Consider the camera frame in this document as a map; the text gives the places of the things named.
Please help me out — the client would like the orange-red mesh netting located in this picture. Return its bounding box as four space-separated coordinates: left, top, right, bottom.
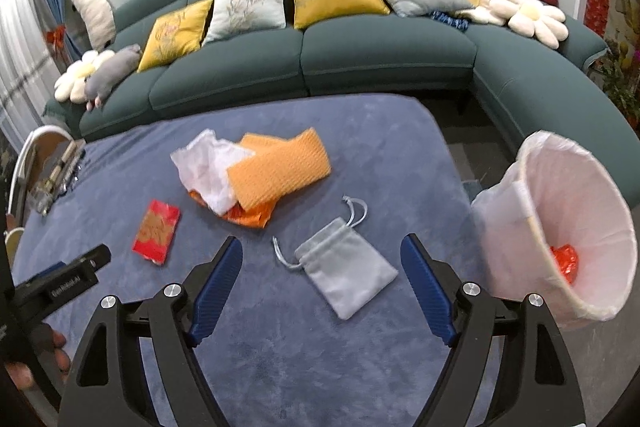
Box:
549 243 581 284

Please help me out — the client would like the orange waffle cloth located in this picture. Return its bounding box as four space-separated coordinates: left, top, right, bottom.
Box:
227 127 332 211

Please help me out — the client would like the green potted plant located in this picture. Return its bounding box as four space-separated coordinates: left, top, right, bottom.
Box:
597 39 640 122

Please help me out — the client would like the red envelope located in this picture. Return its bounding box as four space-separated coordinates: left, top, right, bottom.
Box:
131 200 181 266

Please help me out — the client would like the grey plush toy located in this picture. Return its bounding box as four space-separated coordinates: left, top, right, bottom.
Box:
82 44 142 112

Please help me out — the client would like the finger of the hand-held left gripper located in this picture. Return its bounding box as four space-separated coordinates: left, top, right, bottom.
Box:
70 244 112 273
30 262 68 283

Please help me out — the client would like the white and wooden chair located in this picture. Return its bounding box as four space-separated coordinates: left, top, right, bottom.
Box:
7 125 76 228

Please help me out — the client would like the person's left hand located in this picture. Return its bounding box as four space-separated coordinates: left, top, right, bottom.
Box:
0 322 72 390

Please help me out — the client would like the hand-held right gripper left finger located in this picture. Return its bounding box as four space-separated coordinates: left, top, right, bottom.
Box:
57 235 244 427

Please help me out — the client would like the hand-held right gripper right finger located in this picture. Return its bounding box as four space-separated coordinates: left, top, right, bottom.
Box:
400 233 586 427

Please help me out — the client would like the teal curved sofa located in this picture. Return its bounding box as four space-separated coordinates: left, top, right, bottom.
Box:
42 0 636 142

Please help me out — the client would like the orange plastic bag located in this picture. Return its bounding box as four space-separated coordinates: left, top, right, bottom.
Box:
187 189 276 228

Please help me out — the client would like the trash bin with white liner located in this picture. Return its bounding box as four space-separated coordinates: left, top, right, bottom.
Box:
470 130 640 333

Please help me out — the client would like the blue patterned cloth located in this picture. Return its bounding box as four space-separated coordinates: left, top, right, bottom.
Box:
430 9 471 32

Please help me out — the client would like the white sheer curtain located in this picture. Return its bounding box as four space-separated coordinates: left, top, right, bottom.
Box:
0 0 56 148

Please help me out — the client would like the grey drawstring pouch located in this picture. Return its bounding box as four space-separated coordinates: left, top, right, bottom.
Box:
271 195 399 321

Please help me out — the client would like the white long plush toy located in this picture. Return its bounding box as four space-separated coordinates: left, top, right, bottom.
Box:
65 0 117 50

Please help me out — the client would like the white tissue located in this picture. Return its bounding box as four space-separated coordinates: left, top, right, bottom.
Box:
170 130 256 214

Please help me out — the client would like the blue plush tablecloth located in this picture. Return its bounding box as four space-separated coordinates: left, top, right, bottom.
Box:
10 93 506 427

